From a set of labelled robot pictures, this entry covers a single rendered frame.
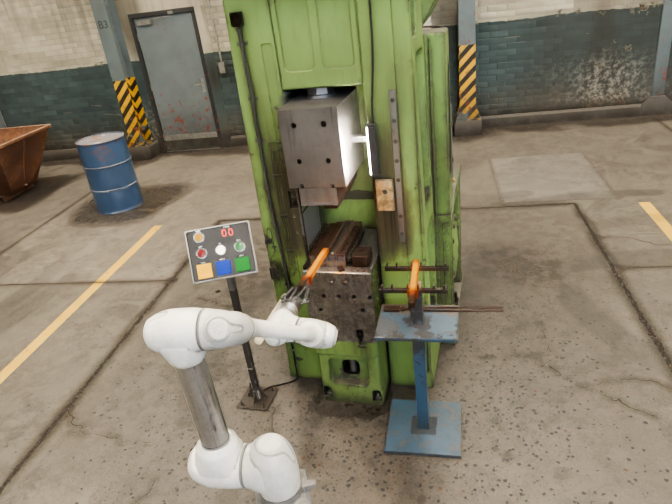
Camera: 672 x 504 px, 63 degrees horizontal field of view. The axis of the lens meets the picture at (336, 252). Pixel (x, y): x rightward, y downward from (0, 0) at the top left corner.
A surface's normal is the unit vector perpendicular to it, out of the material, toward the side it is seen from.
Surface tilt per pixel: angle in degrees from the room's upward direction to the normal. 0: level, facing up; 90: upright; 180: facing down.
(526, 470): 0
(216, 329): 57
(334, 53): 90
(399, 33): 90
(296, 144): 90
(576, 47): 89
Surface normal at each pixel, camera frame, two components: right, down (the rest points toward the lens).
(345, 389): -0.26, 0.45
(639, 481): -0.12, -0.89
